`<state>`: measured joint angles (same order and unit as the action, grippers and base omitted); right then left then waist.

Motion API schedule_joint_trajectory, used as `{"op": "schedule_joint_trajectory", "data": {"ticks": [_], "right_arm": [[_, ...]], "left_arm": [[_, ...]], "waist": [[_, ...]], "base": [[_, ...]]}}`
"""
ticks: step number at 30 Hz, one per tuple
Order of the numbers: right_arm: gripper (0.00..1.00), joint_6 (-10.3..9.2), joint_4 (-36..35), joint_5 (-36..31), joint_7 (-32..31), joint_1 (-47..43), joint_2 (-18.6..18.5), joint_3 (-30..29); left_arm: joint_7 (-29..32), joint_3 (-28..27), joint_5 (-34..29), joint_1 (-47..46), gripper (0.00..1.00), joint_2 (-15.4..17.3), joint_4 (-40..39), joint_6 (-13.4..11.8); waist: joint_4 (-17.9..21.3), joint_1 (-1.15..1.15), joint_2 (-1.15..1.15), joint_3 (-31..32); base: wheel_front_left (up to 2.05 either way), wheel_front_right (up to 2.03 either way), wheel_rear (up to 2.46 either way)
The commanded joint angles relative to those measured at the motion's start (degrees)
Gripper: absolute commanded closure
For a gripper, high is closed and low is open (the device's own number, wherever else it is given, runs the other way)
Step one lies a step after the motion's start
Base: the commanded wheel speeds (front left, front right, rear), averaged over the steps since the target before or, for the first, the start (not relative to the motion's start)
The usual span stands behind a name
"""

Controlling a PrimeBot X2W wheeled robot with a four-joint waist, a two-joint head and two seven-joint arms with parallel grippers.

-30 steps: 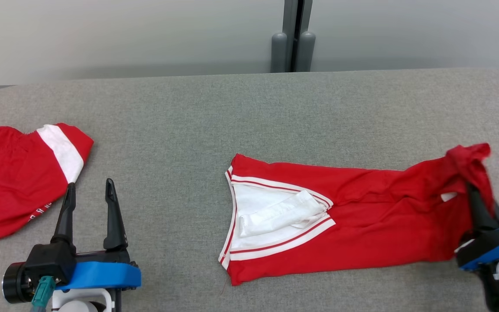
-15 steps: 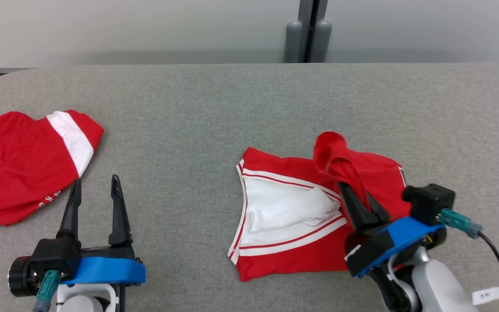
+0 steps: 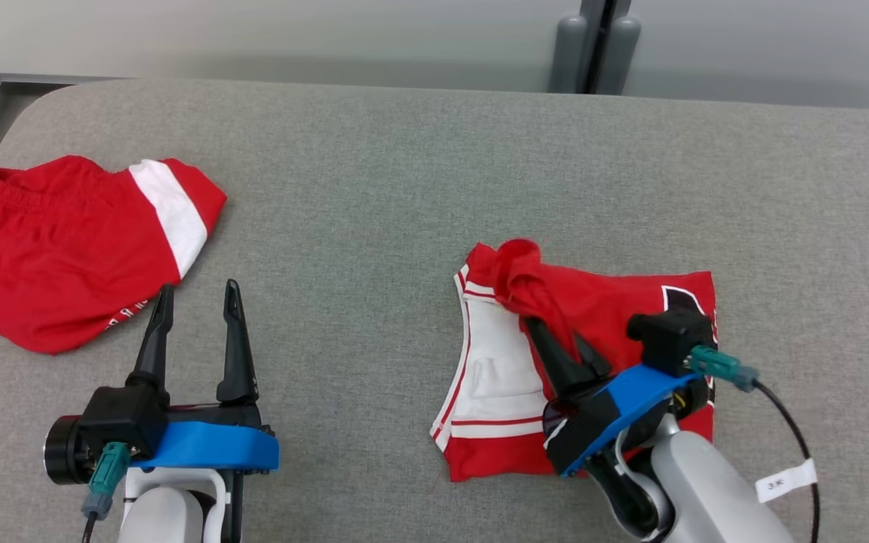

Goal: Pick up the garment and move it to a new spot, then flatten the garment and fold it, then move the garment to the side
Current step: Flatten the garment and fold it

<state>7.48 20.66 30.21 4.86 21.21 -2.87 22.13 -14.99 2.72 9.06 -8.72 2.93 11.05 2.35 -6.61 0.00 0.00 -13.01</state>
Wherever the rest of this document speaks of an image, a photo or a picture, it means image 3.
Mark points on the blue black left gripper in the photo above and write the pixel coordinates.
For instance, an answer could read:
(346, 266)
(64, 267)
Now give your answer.
(216, 449)

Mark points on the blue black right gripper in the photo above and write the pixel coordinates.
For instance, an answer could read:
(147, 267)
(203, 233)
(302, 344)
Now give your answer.
(623, 407)

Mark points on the red shirt with white sleeves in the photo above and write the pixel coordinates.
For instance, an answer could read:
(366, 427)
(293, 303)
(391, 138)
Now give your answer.
(600, 302)

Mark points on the red shorts with white stripe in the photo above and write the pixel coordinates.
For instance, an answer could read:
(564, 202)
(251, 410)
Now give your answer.
(65, 256)

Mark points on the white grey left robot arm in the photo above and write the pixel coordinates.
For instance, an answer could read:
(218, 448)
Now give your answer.
(163, 516)

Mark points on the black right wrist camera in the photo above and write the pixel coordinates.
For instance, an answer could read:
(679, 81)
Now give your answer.
(668, 335)

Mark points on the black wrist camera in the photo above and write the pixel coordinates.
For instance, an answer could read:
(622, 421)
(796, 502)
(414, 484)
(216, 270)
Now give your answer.
(668, 335)
(121, 418)

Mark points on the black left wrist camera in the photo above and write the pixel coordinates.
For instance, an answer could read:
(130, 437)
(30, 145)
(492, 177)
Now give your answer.
(121, 418)

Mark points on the grey partition post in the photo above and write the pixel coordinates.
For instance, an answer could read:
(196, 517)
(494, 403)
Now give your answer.
(593, 45)

